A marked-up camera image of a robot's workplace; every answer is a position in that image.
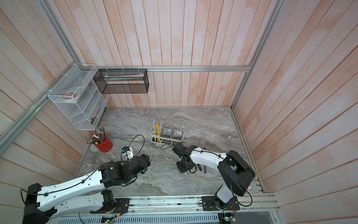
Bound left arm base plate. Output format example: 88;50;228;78
92;197;131;215

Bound tape roll on shelf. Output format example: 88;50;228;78
60;89;81;102

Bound yellow toothbrush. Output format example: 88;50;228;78
155;123;161;143

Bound pens in red cup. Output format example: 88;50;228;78
86;127;107;145

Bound pink toothbrush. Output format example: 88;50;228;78
159;123;163;135

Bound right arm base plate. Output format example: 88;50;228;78
201;196;240;211

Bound black mesh basket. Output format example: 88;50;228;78
94;68;150;94

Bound cream toothbrush holder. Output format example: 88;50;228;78
149;126;184;145

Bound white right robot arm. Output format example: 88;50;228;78
172;143;255;211

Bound white wire mesh shelf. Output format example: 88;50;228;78
48;63;109;131

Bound red pencil cup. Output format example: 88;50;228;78
95;136;113;153

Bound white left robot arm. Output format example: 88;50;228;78
22;154;150;224

